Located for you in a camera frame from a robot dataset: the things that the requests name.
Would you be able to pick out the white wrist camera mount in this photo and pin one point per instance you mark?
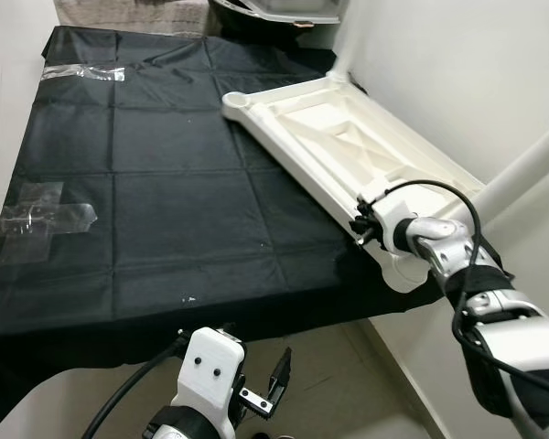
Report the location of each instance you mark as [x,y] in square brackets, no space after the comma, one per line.
[387,227]
[210,366]

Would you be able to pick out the black tablecloth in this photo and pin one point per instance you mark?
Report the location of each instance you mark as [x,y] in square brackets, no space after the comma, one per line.
[165,183]

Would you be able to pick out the white plastic table top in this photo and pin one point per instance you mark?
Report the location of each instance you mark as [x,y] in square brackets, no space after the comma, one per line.
[320,137]

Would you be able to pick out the clear tape cross patch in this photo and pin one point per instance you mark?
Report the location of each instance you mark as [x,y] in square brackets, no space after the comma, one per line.
[41,219]

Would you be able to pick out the dark metal wok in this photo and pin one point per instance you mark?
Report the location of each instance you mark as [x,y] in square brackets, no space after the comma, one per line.
[247,27]

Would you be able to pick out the clear tape strip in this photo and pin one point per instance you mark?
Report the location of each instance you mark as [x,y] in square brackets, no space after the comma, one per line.
[82,73]

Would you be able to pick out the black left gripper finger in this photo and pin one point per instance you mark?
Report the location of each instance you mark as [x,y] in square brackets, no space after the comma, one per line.
[283,369]

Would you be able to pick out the beige low platform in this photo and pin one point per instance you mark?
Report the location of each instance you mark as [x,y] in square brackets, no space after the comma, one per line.
[128,11]

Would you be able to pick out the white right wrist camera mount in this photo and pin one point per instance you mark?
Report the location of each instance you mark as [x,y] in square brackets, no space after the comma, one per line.
[387,227]

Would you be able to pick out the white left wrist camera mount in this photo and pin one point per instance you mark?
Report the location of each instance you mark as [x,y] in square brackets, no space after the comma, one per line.
[210,366]

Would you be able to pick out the clear plastic storage box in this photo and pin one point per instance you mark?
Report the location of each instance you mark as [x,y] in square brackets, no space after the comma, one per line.
[293,7]

